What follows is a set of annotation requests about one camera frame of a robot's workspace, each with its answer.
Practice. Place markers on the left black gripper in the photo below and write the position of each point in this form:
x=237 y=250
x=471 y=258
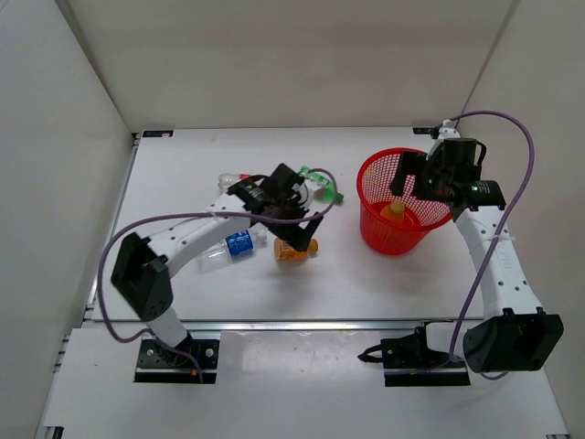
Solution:
x=295 y=235

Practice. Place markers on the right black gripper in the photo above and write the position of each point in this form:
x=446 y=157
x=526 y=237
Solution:
x=413 y=164

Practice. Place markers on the green plastic bottle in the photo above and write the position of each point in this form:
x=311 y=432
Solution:
x=321 y=187

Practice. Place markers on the orange bottle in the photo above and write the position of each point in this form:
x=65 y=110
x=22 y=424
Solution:
x=286 y=255
x=394 y=212

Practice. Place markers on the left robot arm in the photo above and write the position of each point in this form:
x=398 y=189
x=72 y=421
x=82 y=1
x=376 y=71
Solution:
x=145 y=266

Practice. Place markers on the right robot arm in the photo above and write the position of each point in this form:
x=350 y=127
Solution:
x=517 y=334

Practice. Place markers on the red mesh plastic bin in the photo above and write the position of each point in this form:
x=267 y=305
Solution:
x=373 y=189

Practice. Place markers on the right corner dark label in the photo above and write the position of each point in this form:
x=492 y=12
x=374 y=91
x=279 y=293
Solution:
x=422 y=130

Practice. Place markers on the corner dark label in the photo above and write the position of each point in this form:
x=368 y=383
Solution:
x=422 y=130
x=157 y=133

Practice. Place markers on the blue label clear bottle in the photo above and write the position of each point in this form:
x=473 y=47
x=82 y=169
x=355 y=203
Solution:
x=242 y=243

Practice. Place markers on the red label clear bottle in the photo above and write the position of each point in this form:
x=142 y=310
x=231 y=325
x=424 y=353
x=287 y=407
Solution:
x=227 y=180

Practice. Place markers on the clear unlabelled plastic bottle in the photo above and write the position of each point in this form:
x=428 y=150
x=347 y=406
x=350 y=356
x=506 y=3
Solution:
x=212 y=259

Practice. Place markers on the left corner dark label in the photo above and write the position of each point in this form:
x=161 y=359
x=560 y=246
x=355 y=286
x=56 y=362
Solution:
x=157 y=133

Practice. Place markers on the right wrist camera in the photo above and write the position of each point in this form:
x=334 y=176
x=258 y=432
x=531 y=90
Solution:
x=448 y=131

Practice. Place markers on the aluminium table edge rail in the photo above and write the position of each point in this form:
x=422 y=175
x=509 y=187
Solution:
x=303 y=325

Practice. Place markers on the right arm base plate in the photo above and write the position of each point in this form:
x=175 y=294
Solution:
x=408 y=362

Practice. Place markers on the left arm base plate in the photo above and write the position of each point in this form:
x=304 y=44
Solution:
x=156 y=365

